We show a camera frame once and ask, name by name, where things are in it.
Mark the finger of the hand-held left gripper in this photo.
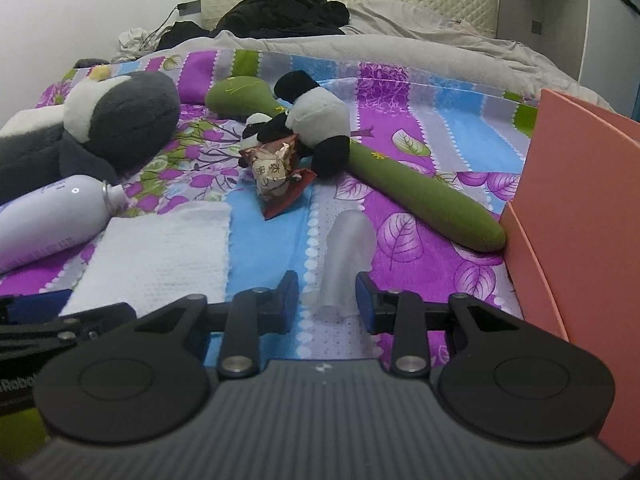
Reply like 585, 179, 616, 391
0, 303, 137, 362
0, 289, 75, 325

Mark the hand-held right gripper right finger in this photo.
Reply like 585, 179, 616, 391
355, 271, 531, 380

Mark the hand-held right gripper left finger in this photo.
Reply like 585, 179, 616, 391
120, 270, 300, 381

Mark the pink cardboard box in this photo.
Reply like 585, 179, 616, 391
498, 88, 640, 467

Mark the striped floral bed sheet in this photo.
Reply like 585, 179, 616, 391
0, 47, 542, 362

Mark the white bottle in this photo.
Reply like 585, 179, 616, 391
0, 174, 130, 275

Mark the white tissue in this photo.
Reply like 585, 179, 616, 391
62, 202, 235, 317

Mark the green plush stick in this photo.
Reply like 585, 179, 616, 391
205, 75, 507, 254

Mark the red and gold snack packet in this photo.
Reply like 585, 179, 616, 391
238, 134, 319, 221

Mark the small panda plush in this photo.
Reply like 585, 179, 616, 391
241, 112, 274, 150

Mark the large panda plush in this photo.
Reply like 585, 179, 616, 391
256, 70, 352, 179

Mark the grey and white penguin plush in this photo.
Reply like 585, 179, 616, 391
0, 64, 182, 206

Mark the grey duvet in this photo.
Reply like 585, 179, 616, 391
112, 0, 617, 112

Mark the white crumpled cloth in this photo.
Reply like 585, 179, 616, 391
112, 27, 162, 64

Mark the small black clothes pile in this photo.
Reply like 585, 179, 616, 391
155, 20, 212, 52

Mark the large black clothes pile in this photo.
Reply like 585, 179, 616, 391
210, 0, 351, 39

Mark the grey wardrobe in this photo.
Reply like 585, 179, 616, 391
495, 0, 640, 124

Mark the black cable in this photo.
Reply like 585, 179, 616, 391
144, 7, 182, 47

